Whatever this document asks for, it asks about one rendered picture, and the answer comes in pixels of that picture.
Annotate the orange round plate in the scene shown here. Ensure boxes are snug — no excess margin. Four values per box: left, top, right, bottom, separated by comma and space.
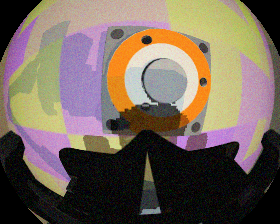
107, 28, 212, 133

